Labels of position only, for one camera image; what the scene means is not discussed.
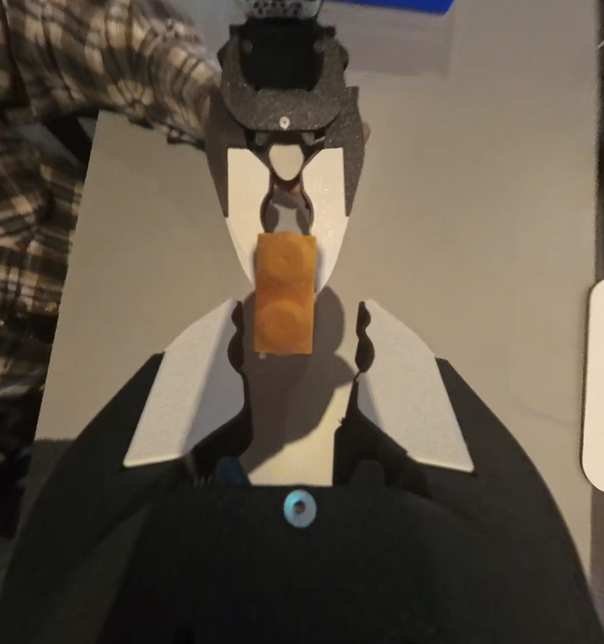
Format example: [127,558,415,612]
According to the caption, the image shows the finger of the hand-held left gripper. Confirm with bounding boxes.
[301,148,351,292]
[225,148,279,282]

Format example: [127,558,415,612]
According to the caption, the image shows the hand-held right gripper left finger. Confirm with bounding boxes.
[123,299,255,470]

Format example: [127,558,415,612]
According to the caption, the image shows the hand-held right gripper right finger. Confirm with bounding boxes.
[337,299,476,475]

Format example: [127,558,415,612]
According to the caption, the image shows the yellow toy block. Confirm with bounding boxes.
[253,232,318,356]

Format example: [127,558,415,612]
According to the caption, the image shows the person's left forearm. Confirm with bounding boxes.
[0,0,222,147]

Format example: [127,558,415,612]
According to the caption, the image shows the person's plaid shirt torso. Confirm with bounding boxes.
[0,113,94,403]

